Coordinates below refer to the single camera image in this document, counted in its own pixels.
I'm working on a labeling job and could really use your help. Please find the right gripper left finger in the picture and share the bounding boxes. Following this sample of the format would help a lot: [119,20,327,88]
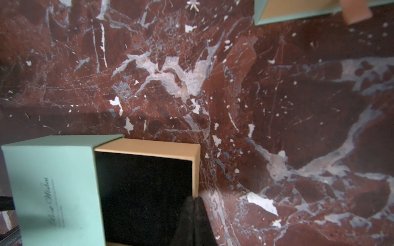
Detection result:
[170,196,195,246]

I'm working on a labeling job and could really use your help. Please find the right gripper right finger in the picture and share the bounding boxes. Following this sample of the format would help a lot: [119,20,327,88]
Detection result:
[194,197,218,246]

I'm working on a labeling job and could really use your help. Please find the mint drawer jewelry box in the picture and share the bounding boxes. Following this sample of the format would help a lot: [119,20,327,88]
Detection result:
[1,135,201,246]

